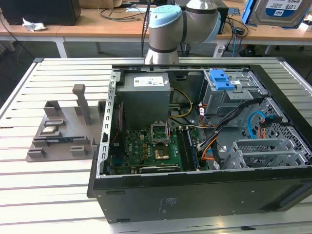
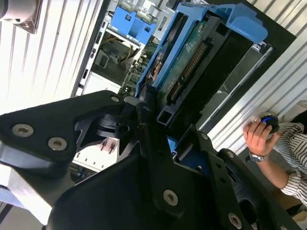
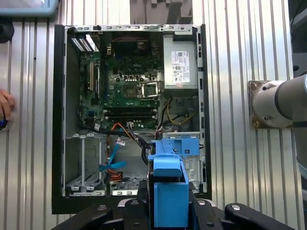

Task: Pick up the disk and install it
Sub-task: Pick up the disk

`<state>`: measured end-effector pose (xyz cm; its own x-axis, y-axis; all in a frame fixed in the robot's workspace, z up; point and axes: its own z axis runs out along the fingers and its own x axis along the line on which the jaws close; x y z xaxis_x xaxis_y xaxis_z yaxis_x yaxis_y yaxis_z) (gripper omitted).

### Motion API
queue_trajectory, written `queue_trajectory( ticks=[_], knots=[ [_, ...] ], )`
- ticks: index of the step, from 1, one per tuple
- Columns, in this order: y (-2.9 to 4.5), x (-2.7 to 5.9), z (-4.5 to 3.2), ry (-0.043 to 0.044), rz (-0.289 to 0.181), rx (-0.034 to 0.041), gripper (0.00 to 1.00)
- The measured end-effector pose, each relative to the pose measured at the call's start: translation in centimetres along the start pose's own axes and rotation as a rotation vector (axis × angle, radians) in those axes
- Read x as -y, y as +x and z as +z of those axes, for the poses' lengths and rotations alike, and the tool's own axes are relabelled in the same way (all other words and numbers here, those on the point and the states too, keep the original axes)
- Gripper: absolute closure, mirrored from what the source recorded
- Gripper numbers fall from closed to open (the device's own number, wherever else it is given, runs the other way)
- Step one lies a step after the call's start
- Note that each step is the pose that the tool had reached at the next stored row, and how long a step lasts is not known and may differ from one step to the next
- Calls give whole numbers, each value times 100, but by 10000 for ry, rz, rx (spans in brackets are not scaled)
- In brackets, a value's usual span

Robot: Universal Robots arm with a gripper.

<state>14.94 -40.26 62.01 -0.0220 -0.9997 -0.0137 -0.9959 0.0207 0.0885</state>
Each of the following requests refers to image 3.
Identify CPU socket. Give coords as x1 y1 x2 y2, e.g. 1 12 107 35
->
122 82 139 99

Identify person's bare hand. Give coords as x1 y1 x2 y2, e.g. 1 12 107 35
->
0 89 16 120

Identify grey metal drive cage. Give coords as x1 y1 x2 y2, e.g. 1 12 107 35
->
165 131 207 192

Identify RAM stick in slot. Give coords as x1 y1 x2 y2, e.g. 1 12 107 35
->
104 115 158 122

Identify black wire bundle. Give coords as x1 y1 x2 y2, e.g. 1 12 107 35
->
79 122 154 166

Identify metal socket cover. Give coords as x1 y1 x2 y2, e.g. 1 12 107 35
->
139 80 161 101

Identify green motherboard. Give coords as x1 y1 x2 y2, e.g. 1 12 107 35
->
78 32 164 131

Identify yellow wire bundle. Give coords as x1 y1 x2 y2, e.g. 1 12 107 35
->
165 99 195 125

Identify grey metal disk bay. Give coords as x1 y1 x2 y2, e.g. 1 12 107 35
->
64 133 107 196

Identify blue flat wire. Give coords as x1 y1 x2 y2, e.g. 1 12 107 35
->
99 141 128 172

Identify small black device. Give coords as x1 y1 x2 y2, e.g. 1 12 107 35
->
0 23 15 44

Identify grey power supply unit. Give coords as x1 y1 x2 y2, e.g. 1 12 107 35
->
163 33 200 91

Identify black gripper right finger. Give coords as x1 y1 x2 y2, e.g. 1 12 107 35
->
188 182 297 230

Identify blue plastic drive latch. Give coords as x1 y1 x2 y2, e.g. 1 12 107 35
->
173 138 201 156

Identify black open PC case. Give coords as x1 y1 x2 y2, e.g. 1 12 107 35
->
51 23 213 215

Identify orange wire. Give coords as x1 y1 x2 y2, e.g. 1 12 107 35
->
106 168 123 182
112 122 131 139

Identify hard disk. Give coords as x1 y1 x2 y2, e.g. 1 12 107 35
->
147 139 190 228

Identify round black tool blue ring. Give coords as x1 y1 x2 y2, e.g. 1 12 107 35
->
0 115 14 131

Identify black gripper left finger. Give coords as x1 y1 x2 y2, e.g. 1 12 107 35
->
50 181 149 230

